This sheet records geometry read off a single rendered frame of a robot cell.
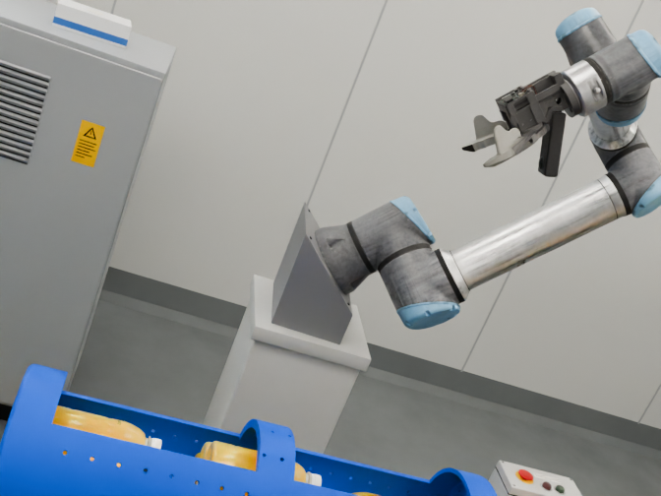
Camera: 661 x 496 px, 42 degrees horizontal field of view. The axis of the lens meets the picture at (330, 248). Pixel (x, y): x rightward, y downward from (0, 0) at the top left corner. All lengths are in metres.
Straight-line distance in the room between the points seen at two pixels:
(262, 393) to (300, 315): 0.24
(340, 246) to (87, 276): 1.16
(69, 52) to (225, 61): 1.37
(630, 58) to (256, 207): 2.96
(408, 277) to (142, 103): 1.15
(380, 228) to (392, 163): 2.10
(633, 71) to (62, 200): 1.99
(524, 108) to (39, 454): 0.97
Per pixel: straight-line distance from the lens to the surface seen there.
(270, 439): 1.53
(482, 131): 1.61
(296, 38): 4.09
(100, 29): 3.00
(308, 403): 2.32
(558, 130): 1.56
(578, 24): 1.74
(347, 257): 2.20
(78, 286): 3.11
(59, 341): 3.22
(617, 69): 1.56
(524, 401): 5.05
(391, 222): 2.20
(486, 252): 2.16
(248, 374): 2.26
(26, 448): 1.43
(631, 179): 2.20
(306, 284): 2.18
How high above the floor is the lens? 2.05
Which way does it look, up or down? 19 degrees down
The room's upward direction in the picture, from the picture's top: 22 degrees clockwise
